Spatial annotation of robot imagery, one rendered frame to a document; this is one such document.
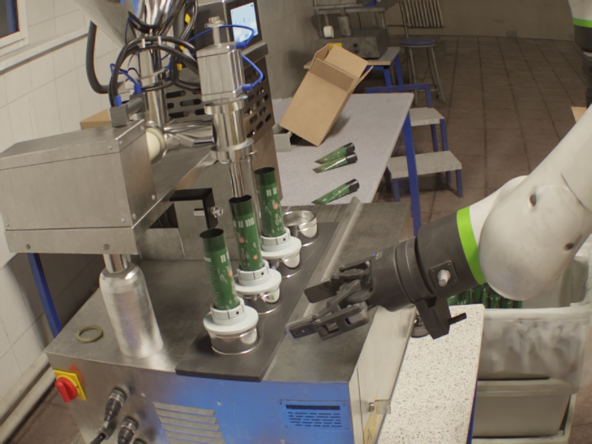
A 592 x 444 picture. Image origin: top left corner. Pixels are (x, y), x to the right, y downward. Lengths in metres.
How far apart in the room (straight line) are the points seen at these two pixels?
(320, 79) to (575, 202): 2.10
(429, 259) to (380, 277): 0.06
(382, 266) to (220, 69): 0.32
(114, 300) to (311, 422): 0.31
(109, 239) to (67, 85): 2.32
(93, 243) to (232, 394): 0.27
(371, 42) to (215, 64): 4.41
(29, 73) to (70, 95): 0.39
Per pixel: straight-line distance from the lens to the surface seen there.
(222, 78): 0.94
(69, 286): 3.19
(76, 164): 0.93
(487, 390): 1.81
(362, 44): 5.34
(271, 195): 1.10
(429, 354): 1.42
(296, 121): 2.75
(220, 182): 1.20
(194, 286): 1.19
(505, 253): 0.67
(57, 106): 3.14
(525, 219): 0.66
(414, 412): 1.26
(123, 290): 0.97
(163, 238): 1.29
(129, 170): 0.91
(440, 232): 0.83
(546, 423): 1.92
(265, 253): 1.13
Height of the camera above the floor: 1.53
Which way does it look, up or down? 21 degrees down
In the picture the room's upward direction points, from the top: 9 degrees counter-clockwise
